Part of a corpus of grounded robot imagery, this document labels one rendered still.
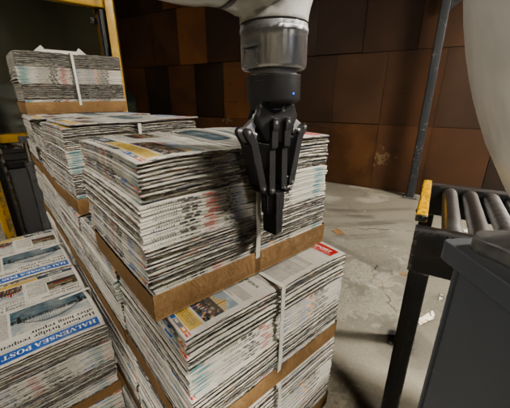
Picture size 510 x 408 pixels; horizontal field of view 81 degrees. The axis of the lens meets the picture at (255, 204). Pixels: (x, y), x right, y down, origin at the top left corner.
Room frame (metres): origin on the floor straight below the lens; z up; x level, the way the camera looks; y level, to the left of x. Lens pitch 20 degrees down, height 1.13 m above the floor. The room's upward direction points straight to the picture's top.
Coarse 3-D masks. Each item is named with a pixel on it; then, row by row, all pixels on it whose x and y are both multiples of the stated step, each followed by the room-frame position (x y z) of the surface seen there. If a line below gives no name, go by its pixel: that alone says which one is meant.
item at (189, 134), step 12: (180, 132) 0.66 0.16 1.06; (192, 132) 0.65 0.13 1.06; (228, 144) 0.49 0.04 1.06; (240, 156) 0.44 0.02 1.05; (240, 168) 0.44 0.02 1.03; (240, 180) 0.44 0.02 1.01; (252, 192) 0.45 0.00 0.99; (240, 204) 0.44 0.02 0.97; (252, 204) 0.45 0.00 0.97; (252, 216) 0.45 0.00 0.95; (252, 228) 0.45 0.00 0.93; (252, 240) 0.45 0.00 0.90; (264, 240) 0.47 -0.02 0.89; (252, 252) 0.45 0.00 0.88
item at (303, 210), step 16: (208, 128) 0.72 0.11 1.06; (224, 128) 0.72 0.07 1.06; (304, 144) 0.53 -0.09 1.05; (320, 144) 0.57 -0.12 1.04; (304, 160) 0.54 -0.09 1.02; (320, 160) 0.57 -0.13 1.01; (304, 176) 0.53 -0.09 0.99; (320, 176) 0.56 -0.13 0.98; (288, 192) 0.50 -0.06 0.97; (304, 192) 0.53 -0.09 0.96; (320, 192) 0.57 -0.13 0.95; (288, 208) 0.50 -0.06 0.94; (304, 208) 0.53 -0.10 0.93; (320, 208) 0.56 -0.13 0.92; (288, 224) 0.50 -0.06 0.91; (304, 224) 0.53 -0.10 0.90; (320, 224) 0.57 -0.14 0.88; (272, 240) 0.48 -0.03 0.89
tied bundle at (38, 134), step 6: (42, 120) 0.99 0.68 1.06; (36, 126) 1.07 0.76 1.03; (36, 132) 1.10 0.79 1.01; (42, 132) 0.96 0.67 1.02; (36, 138) 1.09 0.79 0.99; (42, 138) 0.96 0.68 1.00; (36, 144) 1.14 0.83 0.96; (42, 144) 0.98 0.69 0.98; (42, 150) 1.01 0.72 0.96; (42, 156) 1.13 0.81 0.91; (48, 162) 1.01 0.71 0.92; (48, 168) 1.04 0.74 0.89
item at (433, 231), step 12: (420, 228) 0.72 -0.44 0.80; (432, 228) 0.72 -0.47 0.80; (420, 240) 0.70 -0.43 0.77; (432, 240) 0.69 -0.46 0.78; (420, 252) 0.70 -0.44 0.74; (432, 252) 0.69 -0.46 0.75; (408, 264) 0.71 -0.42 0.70; (420, 264) 0.70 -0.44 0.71; (432, 264) 0.68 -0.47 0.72; (444, 264) 0.67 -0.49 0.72; (444, 276) 0.67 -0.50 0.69
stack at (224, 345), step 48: (48, 192) 1.14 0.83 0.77; (96, 240) 0.62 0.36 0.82; (240, 288) 0.42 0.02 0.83; (288, 288) 0.44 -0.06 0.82; (336, 288) 0.54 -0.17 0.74; (144, 336) 0.43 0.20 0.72; (192, 336) 0.32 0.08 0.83; (240, 336) 0.37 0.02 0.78; (288, 336) 0.44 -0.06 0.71; (144, 384) 0.47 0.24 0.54; (192, 384) 0.32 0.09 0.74; (240, 384) 0.36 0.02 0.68; (288, 384) 0.45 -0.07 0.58
